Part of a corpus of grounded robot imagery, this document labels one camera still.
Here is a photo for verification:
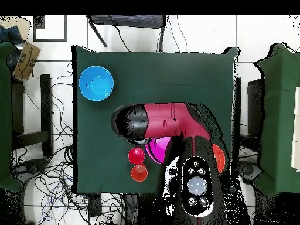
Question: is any black bench frame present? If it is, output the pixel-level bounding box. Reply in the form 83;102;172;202
11;74;54;158

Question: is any large pink bowl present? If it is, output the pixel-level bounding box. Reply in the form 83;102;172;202
145;137;172;165

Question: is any red cup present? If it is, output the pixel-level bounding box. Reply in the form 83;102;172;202
128;147;146;165

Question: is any large orange bowl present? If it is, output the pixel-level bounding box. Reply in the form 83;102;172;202
212;143;226;175

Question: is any black square frame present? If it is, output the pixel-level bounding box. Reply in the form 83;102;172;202
33;15;68;42

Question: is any black metal stand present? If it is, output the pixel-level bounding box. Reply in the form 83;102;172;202
86;15;168;53

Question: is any dark green table cloth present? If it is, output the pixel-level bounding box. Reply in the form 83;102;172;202
71;45;240;195

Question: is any orange cup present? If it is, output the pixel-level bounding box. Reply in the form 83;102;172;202
130;163;149;183

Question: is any blue fabric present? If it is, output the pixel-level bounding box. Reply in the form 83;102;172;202
0;25;25;45

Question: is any black power strip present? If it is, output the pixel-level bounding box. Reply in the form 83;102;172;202
88;193;102;217

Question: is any large light blue bowl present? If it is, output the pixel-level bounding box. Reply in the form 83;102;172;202
79;66;115;102

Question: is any brown cardboard box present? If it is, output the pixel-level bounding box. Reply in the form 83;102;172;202
13;41;42;81

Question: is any green cloth covered table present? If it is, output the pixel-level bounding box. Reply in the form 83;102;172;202
0;41;24;193
253;42;300;197

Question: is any black box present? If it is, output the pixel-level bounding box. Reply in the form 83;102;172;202
247;78;265;137

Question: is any black cable tangle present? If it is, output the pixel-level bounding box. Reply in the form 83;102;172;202
11;60;127;225

